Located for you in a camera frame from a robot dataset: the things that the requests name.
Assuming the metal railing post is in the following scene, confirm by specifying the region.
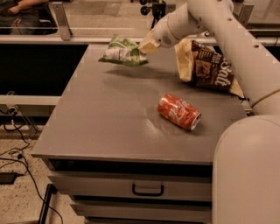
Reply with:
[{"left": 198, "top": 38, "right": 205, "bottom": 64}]
[
  {"left": 52, "top": 2, "right": 72, "bottom": 40},
  {"left": 238, "top": 3, "right": 254, "bottom": 27}
]

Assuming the black power adapter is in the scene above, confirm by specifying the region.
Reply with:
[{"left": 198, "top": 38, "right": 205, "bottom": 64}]
[{"left": 0, "top": 172, "right": 17, "bottom": 185}]

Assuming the grey drawer cabinet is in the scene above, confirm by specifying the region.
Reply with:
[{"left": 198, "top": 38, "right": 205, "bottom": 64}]
[{"left": 32, "top": 44, "right": 246, "bottom": 224}]

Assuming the right metal railing post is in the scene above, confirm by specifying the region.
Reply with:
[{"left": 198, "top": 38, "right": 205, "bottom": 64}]
[{"left": 238, "top": 3, "right": 254, "bottom": 27}]

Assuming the black floor cable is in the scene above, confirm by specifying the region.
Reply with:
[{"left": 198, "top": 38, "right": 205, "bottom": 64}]
[{"left": 0, "top": 108, "right": 64, "bottom": 224}]

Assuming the black wheeled stand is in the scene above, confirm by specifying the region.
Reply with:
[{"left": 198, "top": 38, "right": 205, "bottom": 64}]
[{"left": 139, "top": 0, "right": 166, "bottom": 29}]

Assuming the left metal railing post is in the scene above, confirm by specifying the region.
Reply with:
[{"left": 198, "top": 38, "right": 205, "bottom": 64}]
[{"left": 52, "top": 2, "right": 72, "bottom": 40}]

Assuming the green jalapeno chip bag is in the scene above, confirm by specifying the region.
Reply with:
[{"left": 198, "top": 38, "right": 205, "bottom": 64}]
[{"left": 99, "top": 34, "right": 149, "bottom": 67}]

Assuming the red soda can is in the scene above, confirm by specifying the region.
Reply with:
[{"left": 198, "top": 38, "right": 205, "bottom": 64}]
[{"left": 157, "top": 94, "right": 201, "bottom": 130}]

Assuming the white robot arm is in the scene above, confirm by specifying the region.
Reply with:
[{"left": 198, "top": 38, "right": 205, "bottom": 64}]
[{"left": 140, "top": 0, "right": 280, "bottom": 224}]

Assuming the seated person in background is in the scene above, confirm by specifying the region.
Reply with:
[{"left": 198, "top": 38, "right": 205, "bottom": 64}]
[{"left": 0, "top": 0, "right": 58, "bottom": 35}]

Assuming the brown and yellow chip bag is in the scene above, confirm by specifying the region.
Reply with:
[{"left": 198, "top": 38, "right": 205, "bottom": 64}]
[{"left": 174, "top": 39, "right": 244, "bottom": 98}]

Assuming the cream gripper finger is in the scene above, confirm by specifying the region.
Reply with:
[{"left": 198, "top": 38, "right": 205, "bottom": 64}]
[{"left": 138, "top": 30, "right": 160, "bottom": 54}]

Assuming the black drawer handle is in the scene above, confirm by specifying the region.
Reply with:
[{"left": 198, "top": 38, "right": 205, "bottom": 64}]
[{"left": 131, "top": 184, "right": 165, "bottom": 197}]

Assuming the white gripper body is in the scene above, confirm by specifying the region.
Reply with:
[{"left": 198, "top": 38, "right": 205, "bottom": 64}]
[{"left": 150, "top": 3, "right": 206, "bottom": 48}]

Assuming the black floor bar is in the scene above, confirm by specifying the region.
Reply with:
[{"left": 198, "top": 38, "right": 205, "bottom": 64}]
[{"left": 38, "top": 184, "right": 58, "bottom": 224}]

